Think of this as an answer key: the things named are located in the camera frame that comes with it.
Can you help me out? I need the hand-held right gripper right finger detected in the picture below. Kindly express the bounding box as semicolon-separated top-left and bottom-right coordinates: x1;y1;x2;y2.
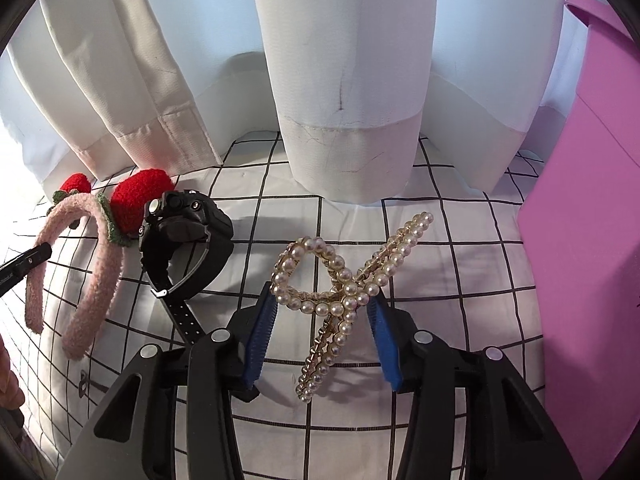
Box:
365;292;583;480

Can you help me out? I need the purple plastic basin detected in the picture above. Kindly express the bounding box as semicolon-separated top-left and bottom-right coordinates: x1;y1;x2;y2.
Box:
517;0;640;480

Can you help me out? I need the pink strawberry plush headband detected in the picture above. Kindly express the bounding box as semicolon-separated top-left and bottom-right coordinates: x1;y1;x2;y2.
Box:
25;169;175;361

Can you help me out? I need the white curtain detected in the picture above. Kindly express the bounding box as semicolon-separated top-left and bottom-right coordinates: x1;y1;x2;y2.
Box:
0;0;640;207

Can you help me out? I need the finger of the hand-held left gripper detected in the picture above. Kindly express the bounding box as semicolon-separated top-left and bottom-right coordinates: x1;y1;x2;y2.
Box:
0;241;53;297

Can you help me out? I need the black wrist watch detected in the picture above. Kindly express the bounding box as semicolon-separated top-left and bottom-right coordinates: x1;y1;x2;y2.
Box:
137;189;234;347

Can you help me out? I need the white black grid tablecloth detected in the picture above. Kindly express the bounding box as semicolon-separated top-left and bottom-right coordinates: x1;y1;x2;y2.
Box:
20;130;551;480

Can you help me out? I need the pearl hair claw clip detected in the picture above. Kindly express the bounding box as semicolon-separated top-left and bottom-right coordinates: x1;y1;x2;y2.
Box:
270;211;435;403

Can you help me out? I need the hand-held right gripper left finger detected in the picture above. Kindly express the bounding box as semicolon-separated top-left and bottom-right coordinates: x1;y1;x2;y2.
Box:
55;280;278;480

